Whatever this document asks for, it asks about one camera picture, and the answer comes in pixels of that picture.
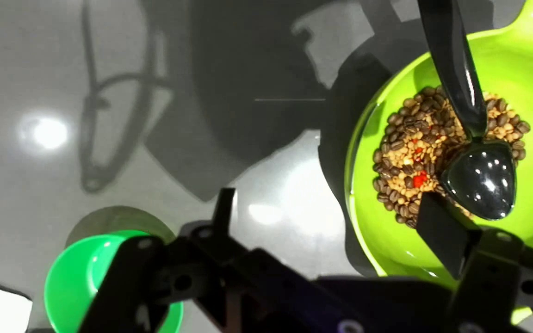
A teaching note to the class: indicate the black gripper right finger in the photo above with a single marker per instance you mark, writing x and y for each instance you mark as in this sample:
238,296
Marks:
490,270

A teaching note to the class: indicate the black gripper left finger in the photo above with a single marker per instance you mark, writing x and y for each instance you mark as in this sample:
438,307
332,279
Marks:
205,264

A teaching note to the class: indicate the dark metal spoon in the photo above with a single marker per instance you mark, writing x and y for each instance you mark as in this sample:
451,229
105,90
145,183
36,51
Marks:
482,177

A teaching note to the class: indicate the small green cup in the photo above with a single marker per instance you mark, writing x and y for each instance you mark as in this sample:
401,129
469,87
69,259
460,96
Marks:
75,277

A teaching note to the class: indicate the brown beans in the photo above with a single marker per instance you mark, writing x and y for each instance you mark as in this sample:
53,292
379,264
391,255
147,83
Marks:
403,153

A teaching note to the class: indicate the lime green bowl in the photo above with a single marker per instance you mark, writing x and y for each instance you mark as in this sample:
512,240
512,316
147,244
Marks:
527,61

